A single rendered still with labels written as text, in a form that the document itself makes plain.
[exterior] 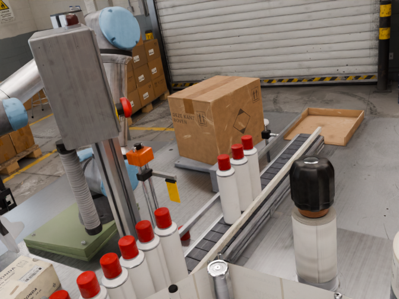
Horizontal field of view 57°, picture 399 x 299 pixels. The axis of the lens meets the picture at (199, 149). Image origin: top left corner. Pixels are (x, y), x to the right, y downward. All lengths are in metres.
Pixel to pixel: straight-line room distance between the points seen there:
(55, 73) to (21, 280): 0.61
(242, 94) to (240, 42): 3.90
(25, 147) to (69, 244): 3.40
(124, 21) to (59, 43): 0.47
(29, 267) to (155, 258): 0.43
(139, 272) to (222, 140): 0.76
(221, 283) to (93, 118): 0.35
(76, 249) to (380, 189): 0.94
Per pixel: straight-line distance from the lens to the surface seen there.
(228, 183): 0.98
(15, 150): 4.46
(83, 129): 0.66
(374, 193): 1.27
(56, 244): 1.23
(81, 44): 0.63
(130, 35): 1.08
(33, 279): 1.07
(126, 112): 0.68
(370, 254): 0.97
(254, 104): 1.52
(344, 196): 1.25
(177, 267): 0.86
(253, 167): 1.09
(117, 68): 1.07
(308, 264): 0.81
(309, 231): 0.75
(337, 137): 1.63
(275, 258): 0.94
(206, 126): 1.38
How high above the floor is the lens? 1.51
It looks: 24 degrees down
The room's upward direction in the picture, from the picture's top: 10 degrees counter-clockwise
